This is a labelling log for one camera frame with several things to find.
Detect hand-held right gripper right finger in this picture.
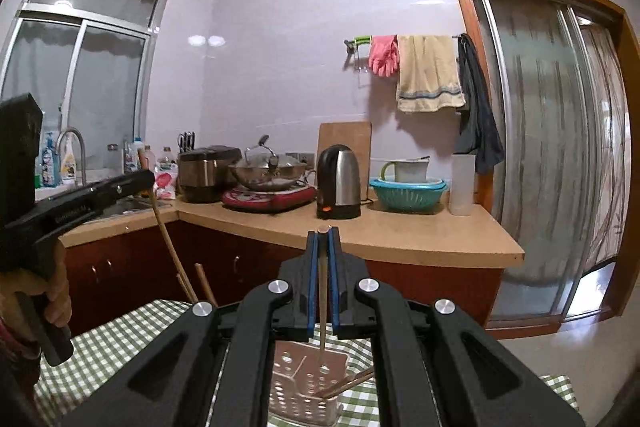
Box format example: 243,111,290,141
327,227,586,427

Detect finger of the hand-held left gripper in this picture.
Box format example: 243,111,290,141
94,170,156,209

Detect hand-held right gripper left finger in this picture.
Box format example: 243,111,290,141
60,229,321,427

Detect wooden chopstick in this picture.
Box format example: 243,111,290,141
194,263,217,307
316,224,333,360
175,273,196,303
314,374,373,401
320,366,376,398
149,190,200,304

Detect beige perforated utensil holder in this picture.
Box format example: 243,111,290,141
269,339,351,425

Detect person's left forearm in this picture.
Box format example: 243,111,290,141
0,317,43,408

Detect person's left hand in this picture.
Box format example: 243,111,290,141
0,241,73,344

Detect blue dish soap bottle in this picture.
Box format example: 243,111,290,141
40,131,60,188

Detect white plastic bottle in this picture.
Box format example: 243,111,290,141
125,136,142,173

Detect red white packet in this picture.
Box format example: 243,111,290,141
154,170,180,200

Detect steel kitchen faucet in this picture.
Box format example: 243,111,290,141
56,127,88,188

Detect dark red kitchen cabinets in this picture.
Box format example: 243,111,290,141
62,219,503,338

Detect steel rice cooker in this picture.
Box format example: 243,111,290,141
178,146,243,203

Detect red induction cooker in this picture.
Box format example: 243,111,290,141
221,184,318,213

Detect black steel electric kettle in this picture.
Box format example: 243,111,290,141
315,144,362,220

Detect tan kitchen countertop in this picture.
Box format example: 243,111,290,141
35,194,526,268

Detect kitchen window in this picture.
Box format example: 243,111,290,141
0,0,173,178

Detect steel wok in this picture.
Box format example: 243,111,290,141
229,154,307,190

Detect teal plastic basket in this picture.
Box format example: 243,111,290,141
369,177,449,214

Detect glass wok lid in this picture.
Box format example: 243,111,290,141
242,134,281,170

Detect green checked tablecloth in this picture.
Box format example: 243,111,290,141
32,298,581,427

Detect wooden cutting board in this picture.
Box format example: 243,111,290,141
317,121,373,203

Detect white translucent container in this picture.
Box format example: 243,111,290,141
448,152,477,216

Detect dark hanging cloth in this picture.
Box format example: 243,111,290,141
452,33,506,175

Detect yellow hanging towel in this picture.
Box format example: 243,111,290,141
396,34,467,114

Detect pink rubber gloves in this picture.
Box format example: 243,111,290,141
368,34,399,78

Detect frosted sliding glass door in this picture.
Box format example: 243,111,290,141
475,0,628,323

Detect white jug green handle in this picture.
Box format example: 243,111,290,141
381,157,432,183

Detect wooden door frame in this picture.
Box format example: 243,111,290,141
446,0,632,340

